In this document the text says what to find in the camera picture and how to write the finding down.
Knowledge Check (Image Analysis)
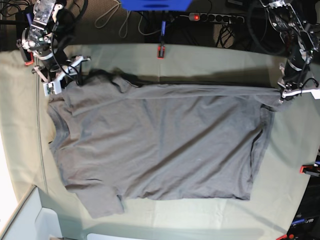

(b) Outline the red black clamp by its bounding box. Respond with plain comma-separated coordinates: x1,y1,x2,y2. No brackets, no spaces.
299,160,320,177
16,39,34,66

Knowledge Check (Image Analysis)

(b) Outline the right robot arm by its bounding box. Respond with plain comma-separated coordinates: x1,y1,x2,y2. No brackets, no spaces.
17,0,90,96

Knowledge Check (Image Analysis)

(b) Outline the white storage bin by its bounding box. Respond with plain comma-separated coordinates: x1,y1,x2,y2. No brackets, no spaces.
0,185,64,240

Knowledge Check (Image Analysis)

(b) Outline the grey t-shirt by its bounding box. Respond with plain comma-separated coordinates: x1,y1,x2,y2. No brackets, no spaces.
48,72,284,218

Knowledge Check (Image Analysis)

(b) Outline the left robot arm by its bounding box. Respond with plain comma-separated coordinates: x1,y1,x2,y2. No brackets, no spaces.
246,0,320,101

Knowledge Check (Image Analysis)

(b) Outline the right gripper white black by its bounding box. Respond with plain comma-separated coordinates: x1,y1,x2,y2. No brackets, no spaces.
32,56,91,88

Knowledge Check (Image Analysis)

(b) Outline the red blue clamp centre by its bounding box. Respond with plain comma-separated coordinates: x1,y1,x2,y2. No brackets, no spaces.
157,20,167,59

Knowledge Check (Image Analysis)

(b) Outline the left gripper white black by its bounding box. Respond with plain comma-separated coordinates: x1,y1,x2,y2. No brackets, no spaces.
277,77,320,104

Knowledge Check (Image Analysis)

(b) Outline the red black clamp right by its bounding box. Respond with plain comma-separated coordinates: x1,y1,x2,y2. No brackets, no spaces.
299,160,320,177

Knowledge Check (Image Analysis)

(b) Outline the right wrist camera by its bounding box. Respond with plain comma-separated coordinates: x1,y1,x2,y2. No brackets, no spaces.
43,81,62,97

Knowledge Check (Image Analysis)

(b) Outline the red black clamp left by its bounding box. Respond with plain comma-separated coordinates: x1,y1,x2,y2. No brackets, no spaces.
16,39,34,66

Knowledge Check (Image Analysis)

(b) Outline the green table cloth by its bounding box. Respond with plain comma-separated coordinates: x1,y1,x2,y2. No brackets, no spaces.
0,44,320,240

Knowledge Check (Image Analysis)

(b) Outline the black power strip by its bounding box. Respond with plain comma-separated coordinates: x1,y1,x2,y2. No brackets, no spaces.
187,12,245,24

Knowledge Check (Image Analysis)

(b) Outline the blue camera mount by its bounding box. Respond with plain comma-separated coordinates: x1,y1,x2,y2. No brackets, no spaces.
120,0,192,12

